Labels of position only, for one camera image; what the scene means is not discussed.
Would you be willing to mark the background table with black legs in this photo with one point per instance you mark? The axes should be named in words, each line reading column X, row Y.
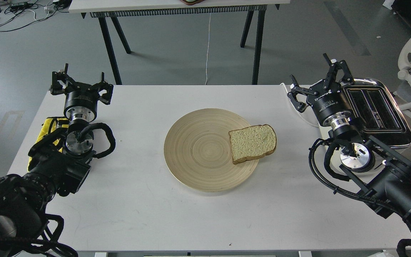
column 169, row 28

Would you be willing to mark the yellow black cloth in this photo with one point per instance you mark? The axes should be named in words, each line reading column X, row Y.
column 47, row 152

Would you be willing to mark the brown object on background table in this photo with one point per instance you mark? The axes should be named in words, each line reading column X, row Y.
column 191, row 2

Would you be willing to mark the slice of bread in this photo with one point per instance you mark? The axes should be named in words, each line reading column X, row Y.
column 252, row 143

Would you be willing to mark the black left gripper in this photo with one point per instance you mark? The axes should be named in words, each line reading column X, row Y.
column 80, row 104

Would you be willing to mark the white chrome toaster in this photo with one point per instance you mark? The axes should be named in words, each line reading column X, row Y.
column 374, row 113

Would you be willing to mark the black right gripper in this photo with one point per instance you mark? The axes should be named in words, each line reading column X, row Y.
column 330, row 103

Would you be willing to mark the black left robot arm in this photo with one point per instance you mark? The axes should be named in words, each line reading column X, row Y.
column 25, row 226

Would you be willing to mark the round wooden plate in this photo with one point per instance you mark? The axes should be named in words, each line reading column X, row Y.
column 197, row 151

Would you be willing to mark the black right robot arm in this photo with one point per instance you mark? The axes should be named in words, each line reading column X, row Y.
column 386, row 188

